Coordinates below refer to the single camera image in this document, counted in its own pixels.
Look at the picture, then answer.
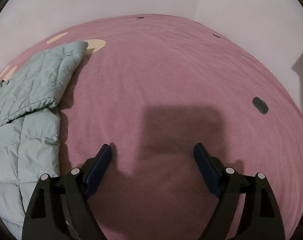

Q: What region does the light green puffer jacket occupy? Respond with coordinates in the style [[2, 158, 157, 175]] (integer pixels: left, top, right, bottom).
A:
[[0, 41, 88, 239]]

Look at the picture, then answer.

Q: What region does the pink spotted bed blanket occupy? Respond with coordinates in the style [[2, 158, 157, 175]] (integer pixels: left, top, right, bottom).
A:
[[0, 15, 303, 239]]

